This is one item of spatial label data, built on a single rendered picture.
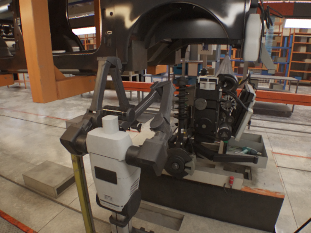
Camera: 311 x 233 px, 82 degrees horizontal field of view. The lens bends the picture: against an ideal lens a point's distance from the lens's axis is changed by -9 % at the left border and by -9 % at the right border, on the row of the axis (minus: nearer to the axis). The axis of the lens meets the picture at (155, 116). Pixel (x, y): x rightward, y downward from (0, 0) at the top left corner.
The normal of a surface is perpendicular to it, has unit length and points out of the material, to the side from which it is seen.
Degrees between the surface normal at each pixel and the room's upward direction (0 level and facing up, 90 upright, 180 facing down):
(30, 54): 90
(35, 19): 90
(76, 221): 0
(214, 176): 90
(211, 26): 90
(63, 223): 0
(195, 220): 0
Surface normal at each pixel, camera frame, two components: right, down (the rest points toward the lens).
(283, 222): 0.00, -0.95
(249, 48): -0.38, 0.45
